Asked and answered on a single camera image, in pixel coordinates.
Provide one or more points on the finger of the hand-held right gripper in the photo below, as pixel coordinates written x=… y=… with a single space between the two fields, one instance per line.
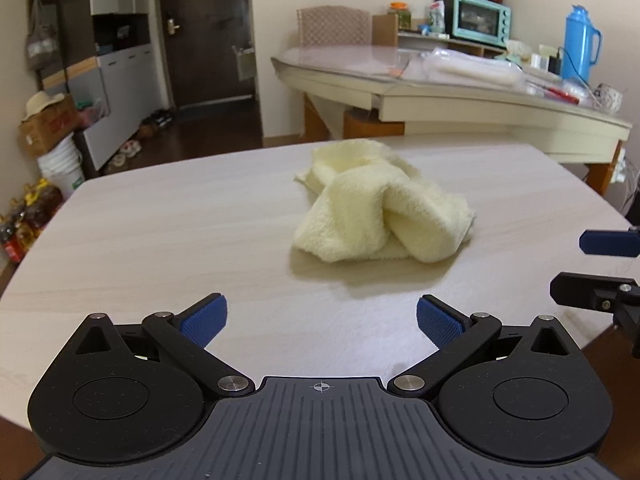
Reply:
x=607 y=243
x=585 y=290

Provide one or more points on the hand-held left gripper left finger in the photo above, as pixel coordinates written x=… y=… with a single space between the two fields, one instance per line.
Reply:
x=205 y=320

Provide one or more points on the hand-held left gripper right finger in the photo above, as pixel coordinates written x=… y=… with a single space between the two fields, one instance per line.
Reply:
x=440 y=322

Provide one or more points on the cream terry towel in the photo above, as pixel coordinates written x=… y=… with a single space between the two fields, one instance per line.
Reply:
x=360 y=200

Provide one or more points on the white power strip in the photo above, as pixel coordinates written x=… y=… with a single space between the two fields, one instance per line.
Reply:
x=620 y=166

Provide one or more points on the patterned white mug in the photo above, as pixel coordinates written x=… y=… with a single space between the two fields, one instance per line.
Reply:
x=607 y=97

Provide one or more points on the beige slippers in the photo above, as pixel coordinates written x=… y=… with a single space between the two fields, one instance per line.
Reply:
x=114 y=162

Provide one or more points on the pink child shoes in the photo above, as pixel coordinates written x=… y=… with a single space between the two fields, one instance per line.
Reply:
x=130 y=149

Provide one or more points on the black power adapter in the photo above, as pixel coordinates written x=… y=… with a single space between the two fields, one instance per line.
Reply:
x=555 y=62

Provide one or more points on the blue thermos jug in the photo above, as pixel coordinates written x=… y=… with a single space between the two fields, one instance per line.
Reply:
x=577 y=45

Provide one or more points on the row of oil bottles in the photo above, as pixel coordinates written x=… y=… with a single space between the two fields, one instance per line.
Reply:
x=27 y=220

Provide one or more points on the black sneakers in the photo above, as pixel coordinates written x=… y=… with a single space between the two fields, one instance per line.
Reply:
x=161 y=118

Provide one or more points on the beige glass-topped dining table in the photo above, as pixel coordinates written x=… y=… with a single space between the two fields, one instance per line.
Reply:
x=450 y=110

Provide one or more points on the white plastic bucket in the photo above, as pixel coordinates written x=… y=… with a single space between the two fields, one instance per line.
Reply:
x=62 y=167

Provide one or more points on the plastic-wrapped white bundle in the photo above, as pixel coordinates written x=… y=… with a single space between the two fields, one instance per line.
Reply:
x=465 y=67

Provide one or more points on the large printed cardboard box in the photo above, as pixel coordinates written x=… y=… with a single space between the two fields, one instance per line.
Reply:
x=47 y=130

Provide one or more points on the white tabletop riser shelf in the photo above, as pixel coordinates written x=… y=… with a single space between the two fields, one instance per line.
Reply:
x=450 y=40

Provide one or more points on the teal toaster oven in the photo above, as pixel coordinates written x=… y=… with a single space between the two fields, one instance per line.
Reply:
x=475 y=17

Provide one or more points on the grey hallway cabinet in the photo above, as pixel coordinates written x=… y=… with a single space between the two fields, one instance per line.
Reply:
x=120 y=70

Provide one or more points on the straw hat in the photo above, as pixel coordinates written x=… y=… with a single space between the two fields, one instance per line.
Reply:
x=42 y=104

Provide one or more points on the white and red snack bag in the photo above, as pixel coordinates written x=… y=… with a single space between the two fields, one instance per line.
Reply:
x=437 y=17

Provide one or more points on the dark wooden door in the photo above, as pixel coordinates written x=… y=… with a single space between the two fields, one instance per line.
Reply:
x=210 y=35

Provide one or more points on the small brown cardboard box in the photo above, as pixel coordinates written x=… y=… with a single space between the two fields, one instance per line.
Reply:
x=384 y=30

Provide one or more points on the orange-lidded glass jar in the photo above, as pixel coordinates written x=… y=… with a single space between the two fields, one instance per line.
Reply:
x=400 y=16

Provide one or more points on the quilted beige chair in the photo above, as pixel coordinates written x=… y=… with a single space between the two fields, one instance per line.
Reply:
x=332 y=25

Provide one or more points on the grey hanging tote bag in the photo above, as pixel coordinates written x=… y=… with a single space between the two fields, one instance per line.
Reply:
x=42 y=40

